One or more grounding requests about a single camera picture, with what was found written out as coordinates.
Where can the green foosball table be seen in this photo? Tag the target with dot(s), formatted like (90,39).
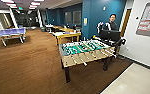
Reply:
(84,51)

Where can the yellow game table white top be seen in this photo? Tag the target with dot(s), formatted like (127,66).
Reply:
(69,36)

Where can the yellow wooden table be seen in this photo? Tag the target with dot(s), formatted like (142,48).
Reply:
(67,29)

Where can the interior window grey blind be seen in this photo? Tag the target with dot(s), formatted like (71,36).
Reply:
(77,17)
(68,17)

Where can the small white table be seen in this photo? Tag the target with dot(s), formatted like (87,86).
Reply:
(49,26)

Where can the person in dark shirt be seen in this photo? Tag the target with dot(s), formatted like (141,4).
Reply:
(110,23)

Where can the brown wooden door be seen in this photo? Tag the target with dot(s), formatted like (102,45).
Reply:
(125,23)

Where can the green exit sign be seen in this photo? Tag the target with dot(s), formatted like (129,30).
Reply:
(20,8)

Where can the blue ping pong table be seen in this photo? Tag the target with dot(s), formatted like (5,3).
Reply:
(9,32)

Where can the yellow wall sign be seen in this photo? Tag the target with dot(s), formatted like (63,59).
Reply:
(85,21)

